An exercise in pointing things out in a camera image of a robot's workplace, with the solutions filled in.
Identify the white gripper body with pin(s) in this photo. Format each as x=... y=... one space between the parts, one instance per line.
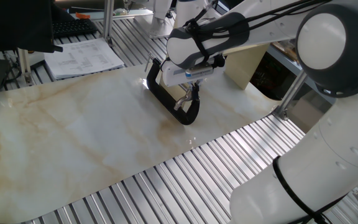
x=172 y=77

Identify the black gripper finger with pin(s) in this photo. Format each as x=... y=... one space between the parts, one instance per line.
x=193 y=92
x=197 y=91

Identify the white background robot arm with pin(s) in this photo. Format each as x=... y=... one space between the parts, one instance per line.
x=160 y=12

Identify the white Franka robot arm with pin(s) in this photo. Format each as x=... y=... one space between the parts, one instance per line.
x=337 y=140

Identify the black C-clamp with steel screw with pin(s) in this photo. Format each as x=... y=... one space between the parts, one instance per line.
x=166 y=101

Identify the printed paper stack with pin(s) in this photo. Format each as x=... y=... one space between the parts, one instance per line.
x=82 y=59

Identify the orange small object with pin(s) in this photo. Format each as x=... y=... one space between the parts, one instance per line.
x=82 y=15

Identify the black keyboard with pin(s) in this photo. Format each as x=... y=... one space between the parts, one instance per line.
x=73 y=28

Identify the marble pattern board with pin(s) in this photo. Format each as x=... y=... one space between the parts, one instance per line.
x=73 y=140

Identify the black monitor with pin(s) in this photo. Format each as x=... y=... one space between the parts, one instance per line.
x=11 y=25

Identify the aluminium frame post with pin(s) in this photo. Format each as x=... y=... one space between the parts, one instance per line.
x=108 y=18
x=291 y=93
x=25 y=65

